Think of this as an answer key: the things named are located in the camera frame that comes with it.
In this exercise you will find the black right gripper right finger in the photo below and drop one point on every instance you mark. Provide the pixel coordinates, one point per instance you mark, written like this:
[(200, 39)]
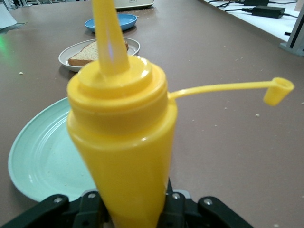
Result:
[(190, 213)]

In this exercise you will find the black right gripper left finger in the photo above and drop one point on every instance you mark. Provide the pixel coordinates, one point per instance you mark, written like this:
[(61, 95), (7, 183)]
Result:
[(59, 211)]

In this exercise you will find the yellow squeeze bottle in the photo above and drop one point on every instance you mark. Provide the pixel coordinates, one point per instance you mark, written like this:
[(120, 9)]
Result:
[(123, 142)]

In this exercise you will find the toasted bread slice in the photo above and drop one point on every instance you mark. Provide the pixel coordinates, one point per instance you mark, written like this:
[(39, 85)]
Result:
[(83, 59)]

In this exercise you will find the mint green plate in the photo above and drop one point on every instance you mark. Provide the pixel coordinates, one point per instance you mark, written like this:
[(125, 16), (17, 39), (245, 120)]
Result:
[(42, 154)]

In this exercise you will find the beige plate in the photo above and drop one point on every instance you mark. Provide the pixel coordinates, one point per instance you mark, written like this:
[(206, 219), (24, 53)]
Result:
[(133, 46)]

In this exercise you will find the blue plate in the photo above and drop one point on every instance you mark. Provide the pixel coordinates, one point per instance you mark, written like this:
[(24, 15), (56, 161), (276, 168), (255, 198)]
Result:
[(129, 21)]

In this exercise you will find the black power adapter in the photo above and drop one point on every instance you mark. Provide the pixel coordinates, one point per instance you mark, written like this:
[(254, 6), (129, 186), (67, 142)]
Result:
[(268, 11)]

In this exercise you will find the cream white toaster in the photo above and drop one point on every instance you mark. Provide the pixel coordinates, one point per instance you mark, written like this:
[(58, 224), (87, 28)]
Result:
[(133, 3)]

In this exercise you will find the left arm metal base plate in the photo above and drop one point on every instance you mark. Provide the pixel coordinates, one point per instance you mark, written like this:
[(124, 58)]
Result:
[(7, 22)]

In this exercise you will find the aluminium table edge bracket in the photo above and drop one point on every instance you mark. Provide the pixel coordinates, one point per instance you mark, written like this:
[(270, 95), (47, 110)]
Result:
[(294, 40)]

